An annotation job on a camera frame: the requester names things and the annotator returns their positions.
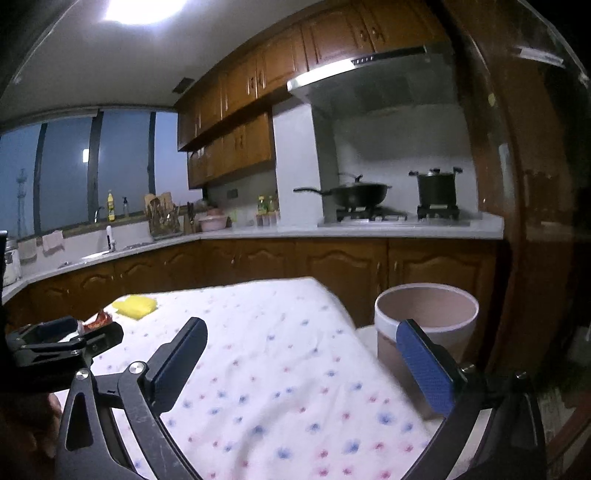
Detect pink plastic basin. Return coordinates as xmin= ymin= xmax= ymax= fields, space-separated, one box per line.
xmin=198 ymin=214 xmax=230 ymax=233

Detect brown wooden base cabinets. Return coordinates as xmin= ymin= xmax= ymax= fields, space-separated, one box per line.
xmin=0 ymin=237 xmax=500 ymax=334

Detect red snack packet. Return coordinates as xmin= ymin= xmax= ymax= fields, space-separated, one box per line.
xmin=82 ymin=311 xmax=114 ymax=331

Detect person's left hand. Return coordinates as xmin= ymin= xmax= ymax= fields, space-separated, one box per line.
xmin=0 ymin=392 xmax=64 ymax=459

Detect round ceiling light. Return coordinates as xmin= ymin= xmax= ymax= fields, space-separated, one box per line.
xmin=103 ymin=0 xmax=188 ymax=23

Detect brown wooden wall cabinets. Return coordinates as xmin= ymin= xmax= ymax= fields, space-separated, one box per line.
xmin=176 ymin=0 xmax=452 ymax=190

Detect black wok with lid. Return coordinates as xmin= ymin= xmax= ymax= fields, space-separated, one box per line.
xmin=293 ymin=172 xmax=393 ymax=209

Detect steel range hood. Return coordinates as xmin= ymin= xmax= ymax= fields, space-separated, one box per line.
xmin=287 ymin=43 xmax=456 ymax=117

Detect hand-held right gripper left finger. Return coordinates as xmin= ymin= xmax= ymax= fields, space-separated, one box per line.
xmin=52 ymin=317 xmax=208 ymax=480

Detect kitchen window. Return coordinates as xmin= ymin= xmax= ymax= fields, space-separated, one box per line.
xmin=0 ymin=108 xmax=186 ymax=241

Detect gas stove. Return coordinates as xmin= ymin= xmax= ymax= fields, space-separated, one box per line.
xmin=318 ymin=203 xmax=472 ymax=228

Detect dish rack with utensils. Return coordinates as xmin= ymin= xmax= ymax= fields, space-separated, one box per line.
xmin=144 ymin=192 xmax=182 ymax=240

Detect glass storage jar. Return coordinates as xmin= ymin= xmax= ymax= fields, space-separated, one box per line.
xmin=0 ymin=231 xmax=22 ymax=288

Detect floral white tablecloth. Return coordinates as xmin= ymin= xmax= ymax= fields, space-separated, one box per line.
xmin=50 ymin=275 xmax=491 ymax=480

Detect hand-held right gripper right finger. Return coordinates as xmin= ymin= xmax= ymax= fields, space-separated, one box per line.
xmin=396 ymin=318 xmax=549 ymax=480

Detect pink bin with white rim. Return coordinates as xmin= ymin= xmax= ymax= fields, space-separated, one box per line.
xmin=373 ymin=283 xmax=480 ymax=422

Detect white kitchen countertop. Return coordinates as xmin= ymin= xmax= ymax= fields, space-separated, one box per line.
xmin=0 ymin=216 xmax=505 ymax=306

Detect wooden glass door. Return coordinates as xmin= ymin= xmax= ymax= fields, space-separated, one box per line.
xmin=441 ymin=0 xmax=591 ymax=472

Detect black cooking pot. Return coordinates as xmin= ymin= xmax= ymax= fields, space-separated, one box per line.
xmin=408 ymin=167 xmax=463 ymax=208

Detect yellow ridged sponge cloth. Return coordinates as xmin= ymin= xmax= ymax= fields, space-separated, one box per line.
xmin=113 ymin=296 xmax=158 ymax=320

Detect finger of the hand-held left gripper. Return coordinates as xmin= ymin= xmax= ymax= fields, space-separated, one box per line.
xmin=6 ymin=316 xmax=83 ymax=346
xmin=14 ymin=322 xmax=125 ymax=366

